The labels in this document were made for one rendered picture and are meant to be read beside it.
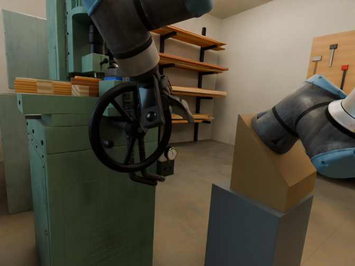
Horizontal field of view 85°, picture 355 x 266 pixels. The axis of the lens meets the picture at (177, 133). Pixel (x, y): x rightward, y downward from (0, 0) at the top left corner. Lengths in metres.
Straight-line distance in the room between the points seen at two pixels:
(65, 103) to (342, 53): 3.47
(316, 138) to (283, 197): 0.24
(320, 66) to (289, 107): 2.94
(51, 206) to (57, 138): 0.23
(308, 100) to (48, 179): 0.87
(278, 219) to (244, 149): 0.26
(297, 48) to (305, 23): 0.37
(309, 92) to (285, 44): 3.28
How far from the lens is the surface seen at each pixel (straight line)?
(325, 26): 3.85
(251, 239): 0.87
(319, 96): 0.75
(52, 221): 0.84
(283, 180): 0.76
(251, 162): 0.80
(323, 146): 0.64
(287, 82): 3.84
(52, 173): 0.77
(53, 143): 0.74
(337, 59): 3.65
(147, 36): 0.42
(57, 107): 0.73
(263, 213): 0.79
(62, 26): 1.12
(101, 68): 0.89
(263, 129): 0.79
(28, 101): 0.71
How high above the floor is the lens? 0.91
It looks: 10 degrees down
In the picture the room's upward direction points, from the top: 3 degrees clockwise
